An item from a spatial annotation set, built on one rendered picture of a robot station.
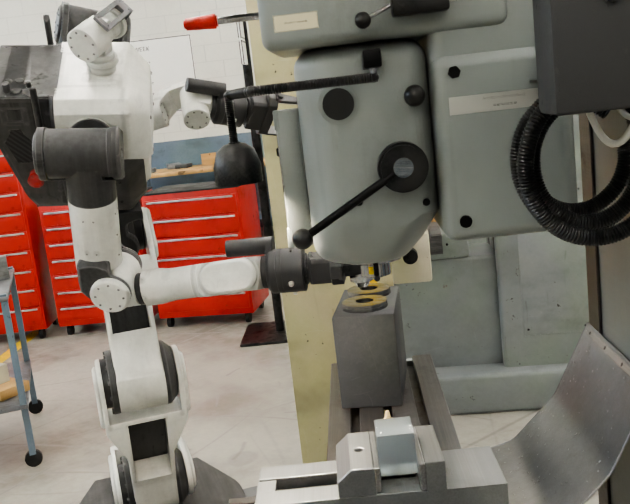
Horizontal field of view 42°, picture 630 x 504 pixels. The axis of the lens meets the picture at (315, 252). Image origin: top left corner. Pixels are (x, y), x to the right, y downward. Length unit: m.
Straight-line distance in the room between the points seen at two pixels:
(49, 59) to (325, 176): 0.77
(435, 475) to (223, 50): 9.42
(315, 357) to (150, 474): 1.25
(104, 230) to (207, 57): 8.86
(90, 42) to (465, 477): 1.01
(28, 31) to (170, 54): 1.76
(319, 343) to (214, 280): 1.57
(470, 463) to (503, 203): 0.37
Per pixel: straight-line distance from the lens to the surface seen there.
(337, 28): 1.15
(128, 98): 1.64
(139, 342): 1.85
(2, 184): 6.37
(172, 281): 1.64
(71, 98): 1.64
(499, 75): 1.17
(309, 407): 3.22
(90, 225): 1.59
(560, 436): 1.46
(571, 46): 0.93
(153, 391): 1.84
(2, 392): 4.23
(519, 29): 1.18
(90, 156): 1.52
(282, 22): 1.15
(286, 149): 1.25
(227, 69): 10.37
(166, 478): 2.06
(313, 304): 3.09
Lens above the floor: 1.57
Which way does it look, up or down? 11 degrees down
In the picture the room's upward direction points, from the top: 7 degrees counter-clockwise
